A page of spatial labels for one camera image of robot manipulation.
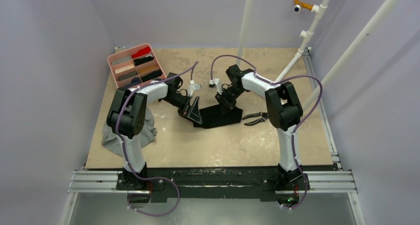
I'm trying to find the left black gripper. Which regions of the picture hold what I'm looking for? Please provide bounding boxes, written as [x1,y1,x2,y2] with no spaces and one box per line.
[161,93,202,124]

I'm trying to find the black underwear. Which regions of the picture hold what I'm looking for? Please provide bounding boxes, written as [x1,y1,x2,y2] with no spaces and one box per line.
[193,105,243,129]

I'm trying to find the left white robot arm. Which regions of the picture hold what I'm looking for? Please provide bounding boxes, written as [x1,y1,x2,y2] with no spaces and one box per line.
[106,74,203,190]

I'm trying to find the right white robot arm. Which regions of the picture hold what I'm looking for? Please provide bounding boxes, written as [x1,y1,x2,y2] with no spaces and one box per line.
[209,65,303,189]

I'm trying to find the grey striped underwear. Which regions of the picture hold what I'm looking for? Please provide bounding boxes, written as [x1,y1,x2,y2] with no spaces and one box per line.
[101,109,157,157]

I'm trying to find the black rolled garment lower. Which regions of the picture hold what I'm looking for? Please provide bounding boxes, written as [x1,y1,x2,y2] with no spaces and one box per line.
[141,69,163,82]

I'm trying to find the black rolled garment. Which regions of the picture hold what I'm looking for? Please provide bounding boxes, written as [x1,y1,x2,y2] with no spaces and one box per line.
[141,69,163,82]
[133,56,155,66]

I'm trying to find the navy rolled garment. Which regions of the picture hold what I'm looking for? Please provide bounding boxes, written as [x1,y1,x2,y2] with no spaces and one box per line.
[121,77,142,89]

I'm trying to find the pink divided organizer tray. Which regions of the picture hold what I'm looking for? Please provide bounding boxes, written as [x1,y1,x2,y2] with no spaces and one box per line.
[107,43,167,88]

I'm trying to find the black rolled garment upper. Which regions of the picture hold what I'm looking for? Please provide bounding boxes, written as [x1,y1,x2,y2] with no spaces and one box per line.
[133,56,155,66]

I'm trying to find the red rolled garment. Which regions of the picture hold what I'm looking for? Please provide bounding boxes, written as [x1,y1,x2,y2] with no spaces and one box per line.
[131,46,151,58]

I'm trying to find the dark grey rolled garment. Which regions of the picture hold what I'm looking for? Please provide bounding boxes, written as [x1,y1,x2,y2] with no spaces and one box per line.
[117,71,138,81]

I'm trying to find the beige rolled garment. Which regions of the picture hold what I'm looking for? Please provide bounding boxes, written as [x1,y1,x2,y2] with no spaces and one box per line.
[114,64,135,74]

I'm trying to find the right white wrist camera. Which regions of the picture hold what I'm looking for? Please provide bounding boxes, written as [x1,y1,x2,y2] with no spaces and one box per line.
[209,78,223,94]

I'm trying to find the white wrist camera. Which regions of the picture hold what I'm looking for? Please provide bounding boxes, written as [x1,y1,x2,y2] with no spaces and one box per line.
[209,78,223,94]
[187,80,202,97]

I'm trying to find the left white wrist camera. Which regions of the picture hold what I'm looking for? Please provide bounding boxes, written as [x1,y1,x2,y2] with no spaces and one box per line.
[187,80,202,97]

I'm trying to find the black handled pliers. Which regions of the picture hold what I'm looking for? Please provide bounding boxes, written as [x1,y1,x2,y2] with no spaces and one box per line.
[242,111,269,127]

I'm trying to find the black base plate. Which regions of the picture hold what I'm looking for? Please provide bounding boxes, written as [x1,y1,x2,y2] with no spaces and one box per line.
[116,166,310,205]

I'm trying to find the white pvc pipe frame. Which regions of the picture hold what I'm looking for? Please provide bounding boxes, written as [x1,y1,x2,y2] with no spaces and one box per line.
[232,0,413,111]

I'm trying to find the orange mounted camera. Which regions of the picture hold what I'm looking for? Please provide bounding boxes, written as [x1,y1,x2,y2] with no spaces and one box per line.
[293,0,314,13]

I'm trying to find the aluminium rail frame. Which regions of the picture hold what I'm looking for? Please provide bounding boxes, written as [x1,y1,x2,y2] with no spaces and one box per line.
[60,47,367,225]

